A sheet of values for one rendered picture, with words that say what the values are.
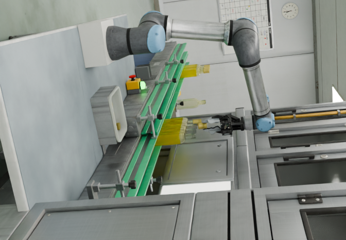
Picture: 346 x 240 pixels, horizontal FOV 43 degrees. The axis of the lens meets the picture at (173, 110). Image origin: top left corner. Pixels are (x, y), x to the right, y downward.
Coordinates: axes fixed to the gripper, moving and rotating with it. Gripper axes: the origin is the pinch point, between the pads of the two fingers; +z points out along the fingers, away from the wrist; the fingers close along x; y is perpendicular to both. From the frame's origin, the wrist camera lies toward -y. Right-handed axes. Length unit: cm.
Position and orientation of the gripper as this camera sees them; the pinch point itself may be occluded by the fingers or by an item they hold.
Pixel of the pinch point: (205, 125)
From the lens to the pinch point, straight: 232.9
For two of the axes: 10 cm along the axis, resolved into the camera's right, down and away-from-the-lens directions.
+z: -9.8, 0.9, 1.6
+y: -1.2, 3.5, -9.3
